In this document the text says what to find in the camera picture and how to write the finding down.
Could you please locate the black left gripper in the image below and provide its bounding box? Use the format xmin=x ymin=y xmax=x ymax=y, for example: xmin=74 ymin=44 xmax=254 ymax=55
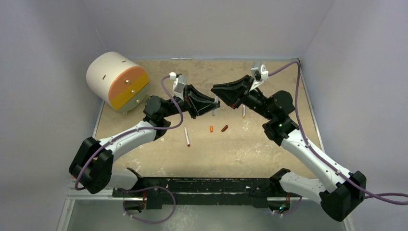
xmin=161 ymin=85 xmax=219 ymax=119

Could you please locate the white pen red tip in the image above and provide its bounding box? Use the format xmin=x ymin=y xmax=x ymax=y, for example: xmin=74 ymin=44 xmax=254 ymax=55
xmin=184 ymin=126 xmax=191 ymax=147

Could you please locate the white pen grey tip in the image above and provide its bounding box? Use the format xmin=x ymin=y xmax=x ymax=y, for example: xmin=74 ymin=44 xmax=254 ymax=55
xmin=211 ymin=96 xmax=219 ymax=116

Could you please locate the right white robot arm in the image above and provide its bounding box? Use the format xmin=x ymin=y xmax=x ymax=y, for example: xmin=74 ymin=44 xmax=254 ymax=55
xmin=211 ymin=75 xmax=367 ymax=221

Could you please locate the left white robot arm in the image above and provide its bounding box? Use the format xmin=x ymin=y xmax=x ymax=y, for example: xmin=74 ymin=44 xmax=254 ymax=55
xmin=69 ymin=85 xmax=220 ymax=197

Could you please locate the brown pen cap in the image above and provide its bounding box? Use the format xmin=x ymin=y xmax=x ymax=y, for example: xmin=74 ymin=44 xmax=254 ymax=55
xmin=221 ymin=125 xmax=228 ymax=132

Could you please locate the round cream drawer cabinet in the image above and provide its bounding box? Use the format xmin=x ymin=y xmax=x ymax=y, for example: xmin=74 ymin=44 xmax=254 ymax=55
xmin=86 ymin=51 xmax=150 ymax=114

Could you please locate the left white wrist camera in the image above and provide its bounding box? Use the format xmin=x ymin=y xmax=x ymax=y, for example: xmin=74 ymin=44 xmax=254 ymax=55
xmin=169 ymin=72 xmax=188 ymax=98

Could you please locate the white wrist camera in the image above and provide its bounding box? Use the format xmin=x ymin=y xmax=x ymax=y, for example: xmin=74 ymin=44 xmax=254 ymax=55
xmin=250 ymin=62 xmax=269 ymax=91
xmin=169 ymin=72 xmax=188 ymax=98

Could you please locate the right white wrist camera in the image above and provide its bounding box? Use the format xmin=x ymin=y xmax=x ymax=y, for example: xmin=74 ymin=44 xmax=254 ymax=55
xmin=250 ymin=62 xmax=269 ymax=91

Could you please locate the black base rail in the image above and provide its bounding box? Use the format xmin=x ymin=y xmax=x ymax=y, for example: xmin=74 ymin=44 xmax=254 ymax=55
xmin=113 ymin=177 xmax=299 ymax=212

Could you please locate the aluminium frame rail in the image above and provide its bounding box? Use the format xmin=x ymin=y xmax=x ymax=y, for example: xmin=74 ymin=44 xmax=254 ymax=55
xmin=57 ymin=178 xmax=356 ymax=231

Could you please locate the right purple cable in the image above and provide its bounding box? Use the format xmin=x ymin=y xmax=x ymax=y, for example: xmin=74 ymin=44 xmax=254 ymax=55
xmin=268 ymin=60 xmax=408 ymax=218

